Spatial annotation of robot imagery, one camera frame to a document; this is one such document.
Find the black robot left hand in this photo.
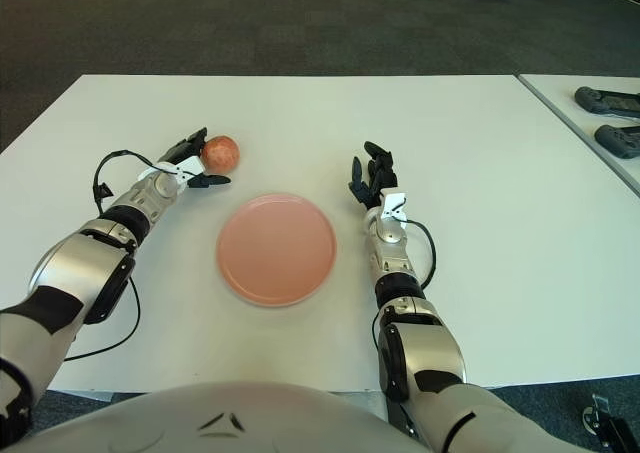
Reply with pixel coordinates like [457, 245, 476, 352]
[159, 127, 232, 190]

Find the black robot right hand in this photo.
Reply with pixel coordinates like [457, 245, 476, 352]
[348, 141, 399, 209]

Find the red apple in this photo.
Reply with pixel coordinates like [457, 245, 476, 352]
[200, 134, 241, 173]

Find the pink round plate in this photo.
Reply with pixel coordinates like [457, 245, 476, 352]
[216, 193, 338, 308]

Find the white side table with controllers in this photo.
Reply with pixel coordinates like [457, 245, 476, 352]
[517, 74, 640, 197]

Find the dark grey game controller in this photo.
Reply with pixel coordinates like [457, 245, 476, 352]
[573, 86, 640, 119]
[593, 124, 640, 160]

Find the grey robot torso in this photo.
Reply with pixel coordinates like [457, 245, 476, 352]
[14, 381, 431, 453]

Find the black wheeled stand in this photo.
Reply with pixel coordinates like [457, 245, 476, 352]
[582, 393, 640, 453]

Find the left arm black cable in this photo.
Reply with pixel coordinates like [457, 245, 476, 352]
[64, 150, 186, 362]

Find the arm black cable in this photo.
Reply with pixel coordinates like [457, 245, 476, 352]
[64, 150, 186, 362]
[370, 217, 437, 344]

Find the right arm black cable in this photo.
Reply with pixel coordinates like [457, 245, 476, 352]
[370, 217, 437, 344]

